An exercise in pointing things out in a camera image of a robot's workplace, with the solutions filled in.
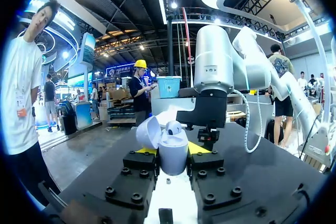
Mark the person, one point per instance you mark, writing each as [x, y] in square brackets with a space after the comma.
[302, 81]
[282, 77]
[19, 90]
[50, 100]
[140, 93]
[95, 100]

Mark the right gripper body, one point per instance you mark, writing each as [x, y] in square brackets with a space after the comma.
[207, 108]

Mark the white earbud case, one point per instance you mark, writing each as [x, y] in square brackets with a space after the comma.
[173, 157]

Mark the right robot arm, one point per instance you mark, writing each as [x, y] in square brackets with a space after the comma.
[214, 58]

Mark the white earbud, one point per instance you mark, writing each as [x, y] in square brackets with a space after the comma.
[173, 128]

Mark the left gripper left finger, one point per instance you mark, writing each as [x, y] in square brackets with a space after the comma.
[136, 182]

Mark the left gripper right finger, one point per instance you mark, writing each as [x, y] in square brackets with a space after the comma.
[212, 184]

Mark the white plate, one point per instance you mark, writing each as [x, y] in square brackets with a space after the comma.
[172, 197]

